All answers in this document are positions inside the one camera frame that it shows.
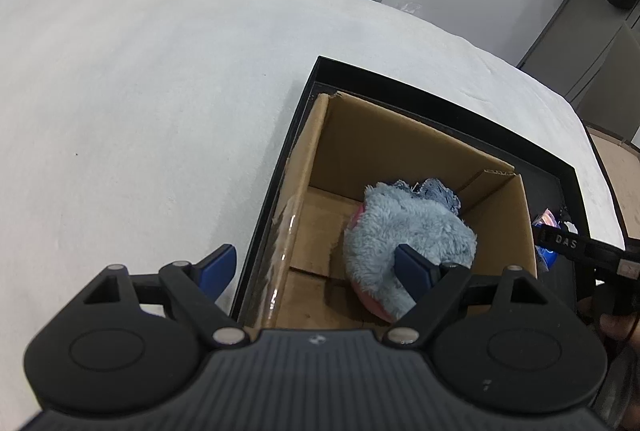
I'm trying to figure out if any brown board black frame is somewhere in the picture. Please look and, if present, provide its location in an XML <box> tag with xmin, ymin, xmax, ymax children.
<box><xmin>585</xmin><ymin>125</ymin><xmax>640</xmax><ymax>242</ymax></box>

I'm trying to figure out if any blue tissue packet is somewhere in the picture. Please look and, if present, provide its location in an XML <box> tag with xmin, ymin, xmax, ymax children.
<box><xmin>532</xmin><ymin>208</ymin><xmax>558</xmax><ymax>272</ymax></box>

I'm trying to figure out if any person's right hand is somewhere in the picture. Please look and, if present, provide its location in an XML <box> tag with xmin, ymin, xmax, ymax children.
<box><xmin>597</xmin><ymin>311</ymin><xmax>640</xmax><ymax>343</ymax></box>

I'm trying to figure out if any blue fluffy plush toy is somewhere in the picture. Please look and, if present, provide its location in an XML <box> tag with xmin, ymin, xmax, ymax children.
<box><xmin>342</xmin><ymin>178</ymin><xmax>478</xmax><ymax>324</ymax></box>

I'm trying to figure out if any black tray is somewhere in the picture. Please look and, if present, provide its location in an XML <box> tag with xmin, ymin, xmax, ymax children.
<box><xmin>229</xmin><ymin>56</ymin><xmax>598</xmax><ymax>327</ymax></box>

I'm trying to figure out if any brown cardboard box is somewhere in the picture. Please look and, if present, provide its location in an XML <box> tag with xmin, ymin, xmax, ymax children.
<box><xmin>242</xmin><ymin>92</ymin><xmax>538</xmax><ymax>332</ymax></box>

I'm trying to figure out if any grey board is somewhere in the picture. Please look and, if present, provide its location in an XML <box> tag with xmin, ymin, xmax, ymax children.
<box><xmin>517</xmin><ymin>21</ymin><xmax>640</xmax><ymax>136</ymax></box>

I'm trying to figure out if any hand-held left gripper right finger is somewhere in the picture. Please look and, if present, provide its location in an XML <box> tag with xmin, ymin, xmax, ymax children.
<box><xmin>385</xmin><ymin>244</ymin><xmax>561</xmax><ymax>350</ymax></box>

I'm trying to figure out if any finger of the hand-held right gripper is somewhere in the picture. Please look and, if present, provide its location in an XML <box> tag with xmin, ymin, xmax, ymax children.
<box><xmin>533</xmin><ymin>225</ymin><xmax>621</xmax><ymax>270</ymax></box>

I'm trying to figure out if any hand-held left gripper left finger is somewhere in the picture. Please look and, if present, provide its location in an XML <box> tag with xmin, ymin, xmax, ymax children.
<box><xmin>80</xmin><ymin>243</ymin><xmax>248</xmax><ymax>350</ymax></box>

